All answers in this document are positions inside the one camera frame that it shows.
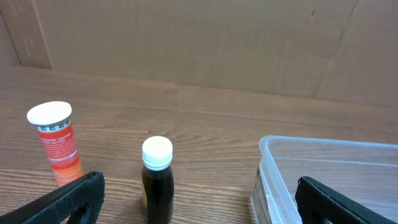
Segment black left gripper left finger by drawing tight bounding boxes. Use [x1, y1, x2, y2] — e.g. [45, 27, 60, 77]
[1, 171, 105, 224]

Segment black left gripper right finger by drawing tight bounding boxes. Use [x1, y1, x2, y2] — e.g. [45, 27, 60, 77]
[295, 176, 395, 224]

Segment orange tablet tube white cap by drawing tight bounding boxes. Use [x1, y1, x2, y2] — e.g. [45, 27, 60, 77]
[27, 101, 84, 187]

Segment clear plastic container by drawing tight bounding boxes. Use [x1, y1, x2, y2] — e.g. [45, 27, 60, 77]
[251, 136, 397, 223]

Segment dark bottle white cap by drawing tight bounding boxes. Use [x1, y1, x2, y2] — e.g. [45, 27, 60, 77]
[141, 136, 174, 224]

